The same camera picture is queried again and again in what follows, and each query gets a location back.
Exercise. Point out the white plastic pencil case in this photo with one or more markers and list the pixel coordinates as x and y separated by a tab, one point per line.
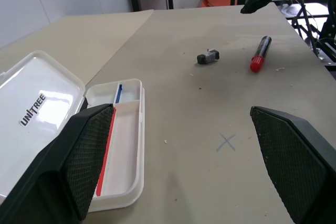
39	82

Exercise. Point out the black metal stand frame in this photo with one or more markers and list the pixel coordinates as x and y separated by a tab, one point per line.
309	19

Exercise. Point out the blue pen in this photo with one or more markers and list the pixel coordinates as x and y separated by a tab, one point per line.
118	94

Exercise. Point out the red pen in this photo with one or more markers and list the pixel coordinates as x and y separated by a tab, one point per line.
105	155

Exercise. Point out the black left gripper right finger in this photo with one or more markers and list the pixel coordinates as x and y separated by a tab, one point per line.
296	161

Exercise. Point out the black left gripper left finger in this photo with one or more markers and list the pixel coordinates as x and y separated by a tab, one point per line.
52	171

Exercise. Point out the orange object under table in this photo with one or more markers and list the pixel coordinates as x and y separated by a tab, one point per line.
215	0

